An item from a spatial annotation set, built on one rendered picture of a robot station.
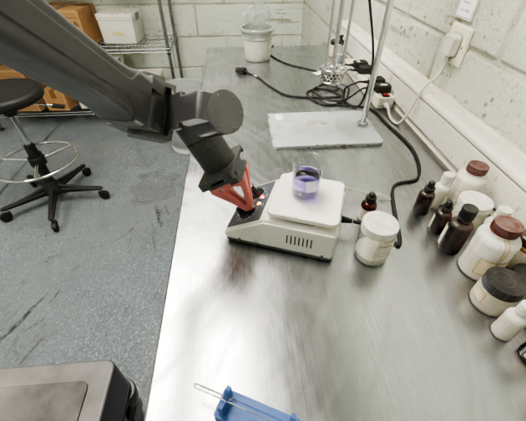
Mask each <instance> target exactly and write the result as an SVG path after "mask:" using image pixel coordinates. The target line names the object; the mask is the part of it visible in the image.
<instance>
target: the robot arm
mask: <svg viewBox="0 0 526 421"><path fill-rule="evenodd" d="M0 63H1V64H3V65H5V66H7V67H9V68H11V69H13V70H15V71H17V72H19V73H21V74H24V75H26V76H28V77H29V78H31V79H34V80H36V81H38V82H39V83H41V84H44V85H47V86H48V87H50V88H52V89H55V90H57V91H58V92H60V93H62V94H65V95H67V96H68V97H70V98H72V99H75V100H77V101H78V102H79V103H81V104H83V105H84V106H86V107H87V108H89V109H90V110H92V111H93V112H94V114H95V115H96V116H97V117H98V118H99V119H101V120H104V121H106V122H107V125H109V126H112V127H114V128H116V129H119V130H121V131H123V132H126V133H127V135H128V136H129V137H132V138H136V139H143V140H148V141H152V142H156V143H161V144H164V143H168V142H172V136H173V133H174V132H176V133H177V135H178V136H179V137H180V138H181V140H182V141H183V142H184V144H185V145H186V146H187V148H188V150H189V151H190V153H191V154H192V155H193V156H194V157H195V159H196V161H197V162H198V163H199V165H200V166H201V168H202V169H203V171H204V174H203V175H202V178H201V180H200V183H199V184H198V187H199V188H200V190H201V191H202V192H203V193H205V192H206V191H209V192H210V193H211V194H212V195H214V196H216V197H219V198H221V199H222V200H226V201H228V202H230V203H232V204H234V205H236V206H238V207H240V208H241V209H242V210H244V211H250V210H252V209H253V205H254V203H253V197H252V191H251V185H250V171H249V165H248V163H247V162H246V160H241V158H240V152H242V151H244V150H243V148H242V147H241V145H237V146H235V147H233V148H230V147H229V145H228V144H227V143H226V141H225V139H224V137H223V136H222V135H226V134H233V133H234V132H236V131H237V130H238V129H239V128H240V127H241V125H242V123H243V119H244V110H243V107H242V104H241V102H240V100H239V98H238V97H237V96H236V95H235V94H234V93H232V92H231V91H229V90H227V89H219V90H216V91H214V92H212V93H210V92H207V91H204V90H196V91H194V92H191V93H188V94H185V92H183V91H179V92H177V93H176V85H173V84H169V83H166V82H165V77H162V76H159V75H157V74H152V73H150V72H147V71H142V70H138V69H136V68H130V67H128V66H126V65H125V64H123V63H121V62H120V61H118V60H117V59H116V58H114V57H113V56H112V55H111V54H109V53H108V52H107V51H106V50H104V49H103V48H102V47H100V46H99V45H98V44H97V43H96V42H94V41H93V39H91V38H90V37H89V36H88V35H86V34H85V33H84V32H82V31H81V30H80V29H79V28H77V27H76V26H75V25H74V24H72V23H71V22H70V21H69V20H67V19H66V17H64V16H63V15H62V14H61V13H59V12H58V11H57V10H56V9H54V8H53V7H52V6H51V5H49V4H48V3H47V2H46V1H44V0H0ZM235 186H236V187H238V186H240V187H241V189H242V191H243V194H244V197H245V199H244V198H243V197H242V196H241V195H240V194H239V193H237V192H236V190H235V189H234V188H233V187H235Z"/></svg>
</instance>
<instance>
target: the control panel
mask: <svg viewBox="0 0 526 421"><path fill-rule="evenodd" d="M275 182H276V181H272V182H270V183H266V184H264V185H258V186H256V187H255V188H256V189H257V188H263V190H264V192H263V194H262V195H263V196H264V197H263V198H261V197H260V196H259V197H258V198H256V199H254V200H253V203H254V205H253V206H254V207H255V212H254V213H253V214H252V215H251V216H249V217H247V218H245V219H242V218H240V215H239V213H238V212H237V211H236V210H235V213H234V215H233V216H232V218H231V220H230V222H229V224H228V226H227V227H231V226H237V225H240V224H245V223H248V222H252V221H258V220H259V219H260V217H261V215H262V212H263V210H264V209H265V206H266V203H267V201H268V199H269V197H270V194H271V192H272V189H273V187H274V185H275ZM258 202H261V203H260V204H259V205H257V203H258Z"/></svg>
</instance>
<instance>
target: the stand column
mask: <svg viewBox="0 0 526 421"><path fill-rule="evenodd" d="M394 1H395V0H387V6H386V10H385V14H384V18H383V22H382V29H381V32H380V37H379V40H378V45H377V51H376V55H375V58H374V63H373V66H372V73H371V77H370V81H369V85H368V89H367V96H366V100H365V104H364V108H363V111H362V118H361V120H358V123H357V125H358V126H360V127H367V124H368V122H367V114H368V110H369V107H370V103H371V99H372V93H373V89H374V85H375V82H376V78H377V71H378V68H379V64H380V61H381V56H382V50H383V47H384V43H385V39H386V36H387V29H388V25H389V22H390V18H391V14H392V8H393V4H394Z"/></svg>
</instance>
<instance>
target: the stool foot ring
mask: <svg viewBox="0 0 526 421"><path fill-rule="evenodd" d="M52 143H60V144H67V145H66V146H64V147H62V148H60V149H58V150H55V151H53V152H51V153H49V154H46V155H44V154H43V153H42V151H40V150H39V151H38V152H39V153H40V156H39V157H38V158H36V159H30V158H29V157H28V158H27V159H19V158H8V157H9V156H10V155H13V154H15V153H17V152H18V151H21V150H24V147H21V148H19V149H16V150H14V151H12V152H10V153H8V154H6V155H4V156H3V157H2V158H1V159H0V163H1V162H2V161H4V160H10V161H28V162H29V164H30V165H31V166H32V167H33V168H35V170H34V178H33V179H29V180H4V179H1V178H0V181H1V182H4V183H9V184H22V183H28V182H33V181H37V180H42V179H45V178H48V177H50V176H52V175H56V174H57V173H59V172H61V171H63V170H65V169H67V168H68V167H69V166H70V165H71V164H72V163H73V162H74V161H75V160H76V159H77V158H78V155H79V150H78V147H77V146H76V145H75V144H73V143H70V142H68V141H62V140H50V141H43V142H38V143H34V144H35V145H45V144H52ZM70 146H73V147H74V148H75V149H76V154H75V156H74V157H73V159H72V160H71V161H70V162H69V163H67V164H66V165H65V166H64V167H62V168H60V169H58V170H55V171H54V172H52V173H50V174H47V175H43V176H40V177H38V168H39V167H42V166H44V165H46V164H47V163H48V162H47V160H46V158H48V157H49V156H51V155H55V154H57V153H58V152H60V151H62V150H65V149H67V148H68V147H70Z"/></svg>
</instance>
